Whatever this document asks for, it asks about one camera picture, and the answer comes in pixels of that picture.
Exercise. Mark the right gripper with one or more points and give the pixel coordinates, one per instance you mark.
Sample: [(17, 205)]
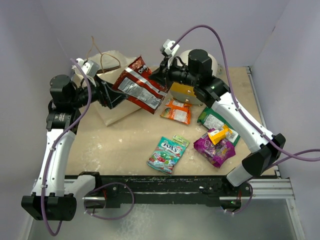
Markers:
[(163, 76)]

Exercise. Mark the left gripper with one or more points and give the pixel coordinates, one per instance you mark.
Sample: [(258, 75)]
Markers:
[(105, 95)]

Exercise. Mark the red Doritos bag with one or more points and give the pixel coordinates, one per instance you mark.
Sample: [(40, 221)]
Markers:
[(135, 82)]

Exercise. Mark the brown Kettle chips bag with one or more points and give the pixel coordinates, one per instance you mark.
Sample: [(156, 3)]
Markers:
[(106, 70)]

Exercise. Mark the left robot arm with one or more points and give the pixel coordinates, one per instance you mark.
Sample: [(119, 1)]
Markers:
[(49, 198)]

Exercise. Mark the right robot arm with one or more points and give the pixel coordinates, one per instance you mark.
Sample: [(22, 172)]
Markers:
[(264, 146)]

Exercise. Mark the white paper bag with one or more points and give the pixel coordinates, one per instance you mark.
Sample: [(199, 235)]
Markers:
[(110, 66)]

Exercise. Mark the green snack bag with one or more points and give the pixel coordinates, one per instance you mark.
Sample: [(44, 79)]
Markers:
[(210, 119)]

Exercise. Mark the teal Fox's candy bag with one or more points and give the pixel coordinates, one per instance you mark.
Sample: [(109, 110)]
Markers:
[(166, 155)]

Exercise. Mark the purple candy bag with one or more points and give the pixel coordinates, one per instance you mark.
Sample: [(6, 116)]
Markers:
[(215, 154)]

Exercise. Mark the white cylinder toy drawers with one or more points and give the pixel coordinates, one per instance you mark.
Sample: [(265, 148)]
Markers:
[(190, 92)]

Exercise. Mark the orange snack packet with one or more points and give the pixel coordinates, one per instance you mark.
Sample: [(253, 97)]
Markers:
[(177, 111)]

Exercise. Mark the small light green packet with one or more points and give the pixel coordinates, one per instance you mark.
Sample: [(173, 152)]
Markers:
[(181, 140)]

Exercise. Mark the yellow small snack box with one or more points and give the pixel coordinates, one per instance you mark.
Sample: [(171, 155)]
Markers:
[(219, 134)]

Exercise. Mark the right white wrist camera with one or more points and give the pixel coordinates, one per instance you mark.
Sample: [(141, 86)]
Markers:
[(169, 48)]

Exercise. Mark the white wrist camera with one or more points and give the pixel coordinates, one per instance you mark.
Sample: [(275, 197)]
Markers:
[(89, 67), (169, 48)]

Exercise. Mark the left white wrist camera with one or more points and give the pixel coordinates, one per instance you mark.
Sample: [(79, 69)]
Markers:
[(89, 67)]

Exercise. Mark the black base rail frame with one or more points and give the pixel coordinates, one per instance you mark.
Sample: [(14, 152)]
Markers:
[(98, 193)]

